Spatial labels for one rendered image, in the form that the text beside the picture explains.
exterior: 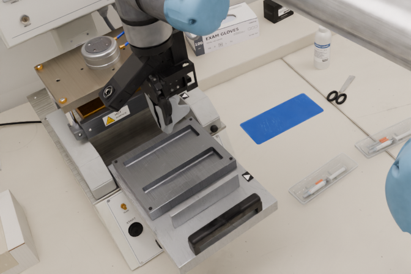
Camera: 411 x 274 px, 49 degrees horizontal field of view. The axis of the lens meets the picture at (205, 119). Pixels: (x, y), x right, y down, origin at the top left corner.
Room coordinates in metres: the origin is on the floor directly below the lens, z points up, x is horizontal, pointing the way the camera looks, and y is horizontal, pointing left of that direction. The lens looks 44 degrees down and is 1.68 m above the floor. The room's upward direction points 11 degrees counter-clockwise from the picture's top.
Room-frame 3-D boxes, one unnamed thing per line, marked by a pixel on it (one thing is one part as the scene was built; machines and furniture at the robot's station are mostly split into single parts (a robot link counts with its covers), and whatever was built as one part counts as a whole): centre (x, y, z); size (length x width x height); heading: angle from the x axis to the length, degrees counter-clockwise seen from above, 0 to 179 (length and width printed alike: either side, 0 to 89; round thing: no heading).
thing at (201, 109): (0.85, 0.04, 0.97); 0.26 x 0.05 x 0.07; 27
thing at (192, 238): (0.45, 0.00, 0.99); 0.15 x 0.02 x 0.04; 117
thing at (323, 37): (1.12, -0.40, 0.82); 0.05 x 0.05 x 0.14
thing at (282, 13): (1.38, -0.32, 0.83); 0.09 x 0.06 x 0.07; 116
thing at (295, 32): (1.37, -0.31, 0.77); 0.84 x 0.30 x 0.04; 109
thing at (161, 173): (0.62, 0.08, 0.98); 0.20 x 0.17 x 0.03; 117
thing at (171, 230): (0.58, 0.06, 0.97); 0.30 x 0.22 x 0.08; 27
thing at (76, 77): (0.89, 0.19, 1.08); 0.31 x 0.24 x 0.13; 117
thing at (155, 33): (0.63, 0.06, 1.31); 0.08 x 0.08 x 0.05
